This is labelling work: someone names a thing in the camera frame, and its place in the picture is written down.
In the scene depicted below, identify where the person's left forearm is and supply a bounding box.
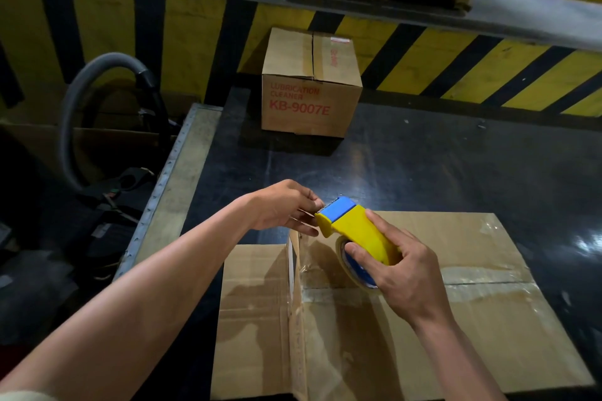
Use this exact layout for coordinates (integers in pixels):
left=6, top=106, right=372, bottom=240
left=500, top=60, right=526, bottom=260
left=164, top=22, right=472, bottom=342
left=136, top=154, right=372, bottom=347
left=0, top=193, right=257, bottom=401

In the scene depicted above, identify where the person's right hand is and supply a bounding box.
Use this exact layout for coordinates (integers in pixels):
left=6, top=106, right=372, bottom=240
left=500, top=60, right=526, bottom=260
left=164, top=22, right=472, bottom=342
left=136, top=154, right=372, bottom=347
left=344, top=208, right=454, bottom=327

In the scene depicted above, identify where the person's right forearm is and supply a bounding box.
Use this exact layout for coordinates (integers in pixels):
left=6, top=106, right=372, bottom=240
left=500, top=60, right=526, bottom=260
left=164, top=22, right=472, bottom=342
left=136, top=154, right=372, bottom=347
left=413, top=311, right=508, bottom=401

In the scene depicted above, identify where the yellow blue tape dispenser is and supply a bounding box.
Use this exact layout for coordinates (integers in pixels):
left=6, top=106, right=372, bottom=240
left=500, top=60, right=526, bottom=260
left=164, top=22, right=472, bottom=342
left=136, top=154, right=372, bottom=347
left=314, top=196, right=403, bottom=290

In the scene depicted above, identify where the flattened brown cardboard box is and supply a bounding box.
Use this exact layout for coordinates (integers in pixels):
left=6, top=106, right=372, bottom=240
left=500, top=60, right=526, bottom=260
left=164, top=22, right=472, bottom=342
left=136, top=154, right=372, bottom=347
left=210, top=211, right=595, bottom=401

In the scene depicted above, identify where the closed brown cardboard box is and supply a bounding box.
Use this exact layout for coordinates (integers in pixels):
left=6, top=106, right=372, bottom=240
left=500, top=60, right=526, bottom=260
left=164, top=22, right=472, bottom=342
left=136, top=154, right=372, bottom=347
left=261, top=28, right=363, bottom=138

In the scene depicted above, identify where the person's left hand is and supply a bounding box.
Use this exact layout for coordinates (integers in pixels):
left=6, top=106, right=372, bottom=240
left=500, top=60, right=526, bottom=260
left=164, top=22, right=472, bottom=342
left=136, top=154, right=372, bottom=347
left=247, top=179, right=325, bottom=237

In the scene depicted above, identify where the grey vacuum hose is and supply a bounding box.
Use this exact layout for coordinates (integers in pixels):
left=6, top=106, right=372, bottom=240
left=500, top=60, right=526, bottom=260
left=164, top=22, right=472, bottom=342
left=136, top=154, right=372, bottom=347
left=59, top=52, right=163, bottom=192

